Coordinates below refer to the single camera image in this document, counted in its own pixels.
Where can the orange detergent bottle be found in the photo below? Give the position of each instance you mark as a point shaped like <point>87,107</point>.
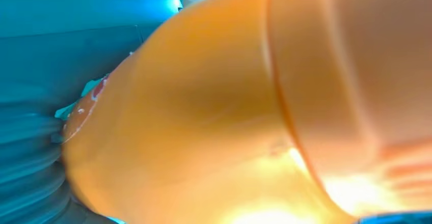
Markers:
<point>219,114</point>

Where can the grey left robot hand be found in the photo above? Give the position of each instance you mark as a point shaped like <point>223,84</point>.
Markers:
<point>60,40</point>

